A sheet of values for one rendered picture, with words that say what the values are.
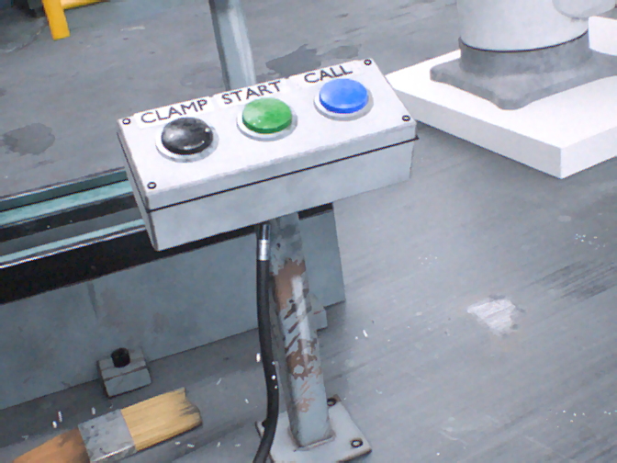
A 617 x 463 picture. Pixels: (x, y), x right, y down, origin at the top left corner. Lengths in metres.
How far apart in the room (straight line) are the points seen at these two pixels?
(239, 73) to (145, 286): 0.41
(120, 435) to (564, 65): 0.71
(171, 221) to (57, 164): 0.76
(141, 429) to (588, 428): 0.33
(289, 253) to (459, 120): 0.59
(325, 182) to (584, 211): 0.47
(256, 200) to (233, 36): 0.58
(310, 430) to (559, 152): 0.48
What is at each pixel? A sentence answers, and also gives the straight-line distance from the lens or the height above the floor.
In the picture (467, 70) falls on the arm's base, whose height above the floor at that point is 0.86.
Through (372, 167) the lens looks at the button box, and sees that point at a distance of 0.57.
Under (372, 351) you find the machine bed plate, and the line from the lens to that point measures 0.80.
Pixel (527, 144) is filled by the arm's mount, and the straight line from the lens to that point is 1.08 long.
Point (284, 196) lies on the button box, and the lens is 0.56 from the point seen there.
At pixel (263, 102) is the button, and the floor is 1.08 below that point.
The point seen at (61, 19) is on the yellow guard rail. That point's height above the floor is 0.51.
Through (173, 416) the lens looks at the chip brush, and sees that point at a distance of 0.76.
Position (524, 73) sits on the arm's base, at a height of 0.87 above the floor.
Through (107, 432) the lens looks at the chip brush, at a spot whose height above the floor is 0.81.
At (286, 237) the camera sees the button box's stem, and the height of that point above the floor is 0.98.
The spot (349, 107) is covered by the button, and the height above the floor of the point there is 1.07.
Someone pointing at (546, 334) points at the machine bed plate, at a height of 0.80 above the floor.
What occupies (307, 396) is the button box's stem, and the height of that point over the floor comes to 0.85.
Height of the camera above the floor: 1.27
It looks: 28 degrees down
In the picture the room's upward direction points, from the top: 9 degrees counter-clockwise
